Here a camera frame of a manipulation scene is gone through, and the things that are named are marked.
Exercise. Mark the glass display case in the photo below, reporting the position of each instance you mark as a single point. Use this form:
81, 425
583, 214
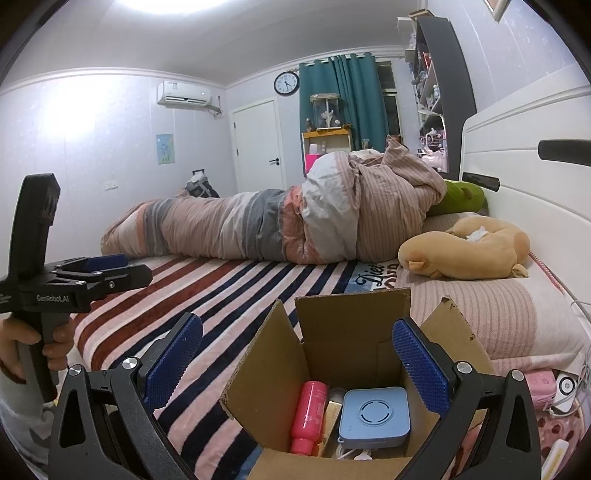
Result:
326, 113

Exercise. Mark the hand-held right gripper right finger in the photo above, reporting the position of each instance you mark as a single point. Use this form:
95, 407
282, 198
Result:
420, 369

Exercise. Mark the white air conditioner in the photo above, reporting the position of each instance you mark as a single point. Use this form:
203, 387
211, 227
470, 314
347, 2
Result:
184, 92

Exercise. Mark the brown cardboard box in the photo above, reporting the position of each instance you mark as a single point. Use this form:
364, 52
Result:
277, 369

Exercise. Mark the gold rectangular packet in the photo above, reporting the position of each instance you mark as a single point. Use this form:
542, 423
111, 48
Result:
332, 424

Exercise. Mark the dark folded stroller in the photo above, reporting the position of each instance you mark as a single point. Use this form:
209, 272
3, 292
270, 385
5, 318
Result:
201, 187

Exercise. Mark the person's left hand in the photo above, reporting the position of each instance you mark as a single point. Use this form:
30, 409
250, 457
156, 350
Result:
14, 332

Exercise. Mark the white small device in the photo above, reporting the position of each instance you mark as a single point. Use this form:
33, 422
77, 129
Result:
564, 387

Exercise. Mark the dark tall bookshelf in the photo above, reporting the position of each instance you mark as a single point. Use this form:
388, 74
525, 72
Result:
450, 69

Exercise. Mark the window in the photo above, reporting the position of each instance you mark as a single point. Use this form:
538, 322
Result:
391, 106

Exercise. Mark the pink dotted bedsheet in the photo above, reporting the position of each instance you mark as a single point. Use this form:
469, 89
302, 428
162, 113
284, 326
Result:
554, 429

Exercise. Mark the pink white toy stand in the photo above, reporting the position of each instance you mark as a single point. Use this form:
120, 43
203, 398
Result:
434, 147

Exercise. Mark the tan plush toy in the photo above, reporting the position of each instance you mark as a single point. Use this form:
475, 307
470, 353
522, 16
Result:
461, 254

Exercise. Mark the pink plastic bottle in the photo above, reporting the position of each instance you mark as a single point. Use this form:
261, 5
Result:
309, 415

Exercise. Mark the round black wall clock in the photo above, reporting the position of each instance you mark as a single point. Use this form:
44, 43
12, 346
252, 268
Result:
286, 83

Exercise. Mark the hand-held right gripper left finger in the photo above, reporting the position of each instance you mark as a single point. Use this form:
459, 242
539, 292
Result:
175, 360

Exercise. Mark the yellow white cabinet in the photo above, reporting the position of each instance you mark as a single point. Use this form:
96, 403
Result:
323, 134

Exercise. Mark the wall picture frame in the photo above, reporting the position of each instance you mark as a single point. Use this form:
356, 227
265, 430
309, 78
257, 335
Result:
495, 9

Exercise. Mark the teal curtain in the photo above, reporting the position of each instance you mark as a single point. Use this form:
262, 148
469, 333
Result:
355, 101

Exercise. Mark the white tube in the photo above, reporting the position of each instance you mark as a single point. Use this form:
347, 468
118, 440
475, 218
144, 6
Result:
554, 459

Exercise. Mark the pink bag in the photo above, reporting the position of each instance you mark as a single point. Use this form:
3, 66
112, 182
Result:
313, 164

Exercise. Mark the ceiling light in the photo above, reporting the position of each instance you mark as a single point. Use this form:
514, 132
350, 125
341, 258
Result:
171, 3

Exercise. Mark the pink small device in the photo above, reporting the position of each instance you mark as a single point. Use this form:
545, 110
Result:
540, 385

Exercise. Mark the rolled pink grey quilt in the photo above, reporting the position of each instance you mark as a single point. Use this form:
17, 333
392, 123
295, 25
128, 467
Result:
231, 226

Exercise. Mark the small wall poster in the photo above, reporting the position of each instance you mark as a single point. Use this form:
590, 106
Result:
165, 149

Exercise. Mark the white door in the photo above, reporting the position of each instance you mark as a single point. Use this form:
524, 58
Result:
258, 147

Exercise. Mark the pink striped pillow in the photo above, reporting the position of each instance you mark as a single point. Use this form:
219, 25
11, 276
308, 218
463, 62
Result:
508, 314

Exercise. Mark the white bed headboard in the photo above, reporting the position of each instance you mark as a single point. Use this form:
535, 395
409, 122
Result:
508, 138

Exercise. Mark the light blue square box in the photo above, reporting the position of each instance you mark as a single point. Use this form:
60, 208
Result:
374, 415

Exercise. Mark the green plush toy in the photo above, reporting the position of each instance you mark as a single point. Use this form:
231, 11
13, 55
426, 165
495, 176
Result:
461, 196

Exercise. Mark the white crumpled tissue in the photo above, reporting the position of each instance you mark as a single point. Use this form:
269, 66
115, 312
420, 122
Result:
474, 235

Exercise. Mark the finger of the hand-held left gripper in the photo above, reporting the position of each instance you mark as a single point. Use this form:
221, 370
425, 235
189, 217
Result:
134, 277
106, 261

